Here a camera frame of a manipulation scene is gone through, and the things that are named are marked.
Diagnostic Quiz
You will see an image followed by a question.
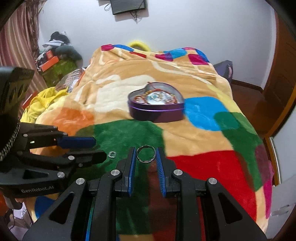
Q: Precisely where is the striped red curtain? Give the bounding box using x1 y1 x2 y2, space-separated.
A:
0 0 48 117

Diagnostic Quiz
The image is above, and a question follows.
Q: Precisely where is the purple heart-shaped tin box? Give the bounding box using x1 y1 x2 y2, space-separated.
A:
128 82 185 123

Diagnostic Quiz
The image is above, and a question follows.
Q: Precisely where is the grey purple bag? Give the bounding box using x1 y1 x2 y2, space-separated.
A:
213 60 233 84

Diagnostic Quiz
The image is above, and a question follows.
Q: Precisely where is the yellow cloth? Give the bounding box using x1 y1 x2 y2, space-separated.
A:
20 87 68 123

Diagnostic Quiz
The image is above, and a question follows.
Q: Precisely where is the silver ring with crystal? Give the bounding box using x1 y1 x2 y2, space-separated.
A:
136 145 157 164

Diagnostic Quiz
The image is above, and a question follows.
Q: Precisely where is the white wardrobe with hearts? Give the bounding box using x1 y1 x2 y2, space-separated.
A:
263 111 296 239

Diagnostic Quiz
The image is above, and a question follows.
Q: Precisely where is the small wall monitor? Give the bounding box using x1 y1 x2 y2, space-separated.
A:
110 0 146 15

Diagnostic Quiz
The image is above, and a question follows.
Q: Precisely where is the yellow curved pillow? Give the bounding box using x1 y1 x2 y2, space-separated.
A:
128 40 151 52

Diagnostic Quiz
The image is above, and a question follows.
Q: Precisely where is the green box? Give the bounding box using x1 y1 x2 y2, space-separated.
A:
42 59 77 87

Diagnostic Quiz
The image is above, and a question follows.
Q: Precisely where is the striped patterned cloth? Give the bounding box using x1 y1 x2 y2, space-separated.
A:
55 68 85 93

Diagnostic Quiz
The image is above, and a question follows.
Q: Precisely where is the orange box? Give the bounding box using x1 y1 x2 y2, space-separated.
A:
40 56 59 72

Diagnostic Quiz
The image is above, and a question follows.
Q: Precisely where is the pile of dark clothes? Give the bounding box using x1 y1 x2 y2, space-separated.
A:
42 31 83 68

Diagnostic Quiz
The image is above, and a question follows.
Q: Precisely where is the colourful patchwork fleece blanket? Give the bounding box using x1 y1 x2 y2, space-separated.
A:
35 44 273 232

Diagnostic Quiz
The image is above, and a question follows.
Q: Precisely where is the brown wooden door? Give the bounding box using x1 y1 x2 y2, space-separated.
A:
255 14 295 137

